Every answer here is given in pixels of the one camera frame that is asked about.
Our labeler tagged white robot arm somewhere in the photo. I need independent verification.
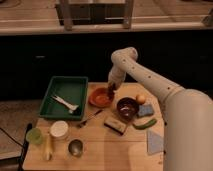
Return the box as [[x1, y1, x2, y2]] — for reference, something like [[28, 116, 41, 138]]
[[108, 47, 213, 171]]

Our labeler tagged red bowl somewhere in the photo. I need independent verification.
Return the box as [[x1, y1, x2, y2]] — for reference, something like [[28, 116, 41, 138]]
[[88, 87, 114, 108]]

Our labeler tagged dark brown bowl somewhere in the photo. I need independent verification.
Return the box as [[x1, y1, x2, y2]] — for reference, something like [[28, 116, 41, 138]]
[[117, 97, 139, 120]]

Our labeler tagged small yellow onion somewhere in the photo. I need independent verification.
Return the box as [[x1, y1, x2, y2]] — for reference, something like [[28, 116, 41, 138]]
[[136, 94, 146, 104]]

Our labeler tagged green plastic tray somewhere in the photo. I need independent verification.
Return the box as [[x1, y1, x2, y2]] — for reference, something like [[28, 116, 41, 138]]
[[39, 76, 88, 121]]

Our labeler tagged brown rectangular block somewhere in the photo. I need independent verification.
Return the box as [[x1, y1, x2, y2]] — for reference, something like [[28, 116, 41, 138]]
[[104, 117, 127, 135]]

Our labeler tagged green pepper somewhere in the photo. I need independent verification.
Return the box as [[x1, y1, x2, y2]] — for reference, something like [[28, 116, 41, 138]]
[[132, 118, 157, 130]]

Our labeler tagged metal cup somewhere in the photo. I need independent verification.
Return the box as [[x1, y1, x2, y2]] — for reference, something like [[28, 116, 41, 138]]
[[68, 139, 83, 157]]

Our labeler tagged blue triangular cloth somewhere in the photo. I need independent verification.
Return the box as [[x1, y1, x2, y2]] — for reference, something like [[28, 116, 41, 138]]
[[147, 130, 164, 155]]

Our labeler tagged green cup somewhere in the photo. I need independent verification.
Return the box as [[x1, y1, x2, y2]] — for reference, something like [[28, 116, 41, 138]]
[[26, 128, 43, 145]]

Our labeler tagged black bar table edge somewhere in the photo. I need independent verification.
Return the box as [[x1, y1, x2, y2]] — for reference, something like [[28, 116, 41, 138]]
[[17, 123, 32, 171]]

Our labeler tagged metal fork dark handle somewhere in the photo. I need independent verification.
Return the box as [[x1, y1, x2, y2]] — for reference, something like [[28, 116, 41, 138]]
[[77, 109, 103, 128]]

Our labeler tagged wooden shelf frame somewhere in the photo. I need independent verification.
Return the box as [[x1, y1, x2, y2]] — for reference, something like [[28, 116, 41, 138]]
[[55, 0, 134, 30]]

